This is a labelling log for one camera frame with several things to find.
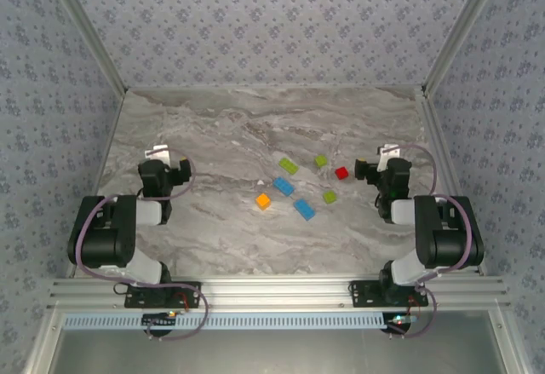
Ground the blue two-by-four lego brick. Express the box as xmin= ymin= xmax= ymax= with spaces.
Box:
xmin=293 ymin=198 xmax=317 ymax=222
xmin=272 ymin=176 xmax=295 ymax=198

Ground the green two-by-four lego brick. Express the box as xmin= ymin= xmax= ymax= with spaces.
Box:
xmin=278 ymin=157 xmax=301 ymax=175

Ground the grey metal panel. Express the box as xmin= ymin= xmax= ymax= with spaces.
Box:
xmin=46 ymin=329 xmax=508 ymax=374

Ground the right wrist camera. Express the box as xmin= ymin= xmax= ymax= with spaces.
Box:
xmin=376 ymin=143 xmax=402 ymax=171

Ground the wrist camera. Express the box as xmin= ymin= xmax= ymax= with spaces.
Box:
xmin=376 ymin=143 xmax=402 ymax=171
xmin=143 ymin=144 xmax=171 ymax=165

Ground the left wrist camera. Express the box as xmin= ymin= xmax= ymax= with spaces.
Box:
xmin=143 ymin=144 xmax=171 ymax=165

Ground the aluminium side rail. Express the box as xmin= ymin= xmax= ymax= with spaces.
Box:
xmin=419 ymin=86 xmax=489 ymax=276

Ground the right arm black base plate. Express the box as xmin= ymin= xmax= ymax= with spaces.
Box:
xmin=348 ymin=279 xmax=429 ymax=309

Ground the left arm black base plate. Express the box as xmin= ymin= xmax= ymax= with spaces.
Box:
xmin=123 ymin=281 xmax=202 ymax=309

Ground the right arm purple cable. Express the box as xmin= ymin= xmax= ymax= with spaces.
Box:
xmin=385 ymin=142 xmax=474 ymax=340

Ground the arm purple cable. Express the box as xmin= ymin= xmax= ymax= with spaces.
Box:
xmin=72 ymin=146 xmax=210 ymax=342
xmin=385 ymin=142 xmax=474 ymax=340

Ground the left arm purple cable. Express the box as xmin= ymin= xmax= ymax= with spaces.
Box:
xmin=72 ymin=146 xmax=210 ymax=342

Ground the long aluminium frame rail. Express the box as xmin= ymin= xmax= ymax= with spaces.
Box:
xmin=46 ymin=275 xmax=512 ymax=311

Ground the aluminium frame post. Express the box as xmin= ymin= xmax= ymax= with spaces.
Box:
xmin=420 ymin=0 xmax=511 ymax=94
xmin=41 ymin=0 xmax=129 ymax=94

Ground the slotted white cable duct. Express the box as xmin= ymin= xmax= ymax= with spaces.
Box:
xmin=62 ymin=312 xmax=395 ymax=331

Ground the aluminium frame leg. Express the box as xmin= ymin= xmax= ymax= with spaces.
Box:
xmin=489 ymin=309 xmax=527 ymax=374
xmin=25 ymin=309 xmax=65 ymax=374

